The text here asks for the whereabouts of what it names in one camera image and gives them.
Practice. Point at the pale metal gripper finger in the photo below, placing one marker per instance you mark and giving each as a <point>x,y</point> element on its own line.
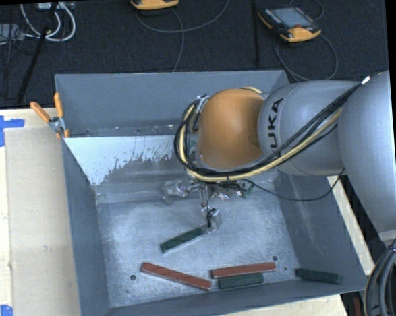
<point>172,191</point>
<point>216,220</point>

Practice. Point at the dark green flat block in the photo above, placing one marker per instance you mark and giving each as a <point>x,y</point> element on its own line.
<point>240,281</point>
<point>181,240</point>
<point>319,275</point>

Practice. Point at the red-brown flat block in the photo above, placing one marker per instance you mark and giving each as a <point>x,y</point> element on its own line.
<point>176,276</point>
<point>243,270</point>

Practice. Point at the grey metal bin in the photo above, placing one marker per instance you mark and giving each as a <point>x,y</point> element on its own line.
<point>88,229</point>

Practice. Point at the pale brown cardboard board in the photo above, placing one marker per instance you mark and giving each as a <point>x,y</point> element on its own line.
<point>36,216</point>

